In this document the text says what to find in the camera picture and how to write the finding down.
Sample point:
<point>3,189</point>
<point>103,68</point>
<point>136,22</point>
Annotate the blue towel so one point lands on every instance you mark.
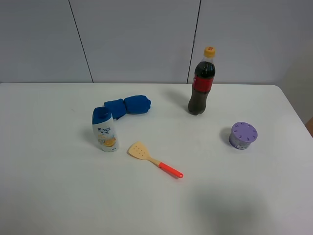
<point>134,105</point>

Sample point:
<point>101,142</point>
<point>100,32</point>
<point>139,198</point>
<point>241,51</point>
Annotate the white blue shampoo bottle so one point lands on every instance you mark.
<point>104,130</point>

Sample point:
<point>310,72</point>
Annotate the cola bottle yellow cap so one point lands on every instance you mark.
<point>202,82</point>

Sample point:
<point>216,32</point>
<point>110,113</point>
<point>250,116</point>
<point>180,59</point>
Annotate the purple air freshener can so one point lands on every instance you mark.
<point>242,135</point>

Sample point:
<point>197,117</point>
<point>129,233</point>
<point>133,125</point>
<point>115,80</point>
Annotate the wooden spatula red handle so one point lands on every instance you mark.
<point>139,151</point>

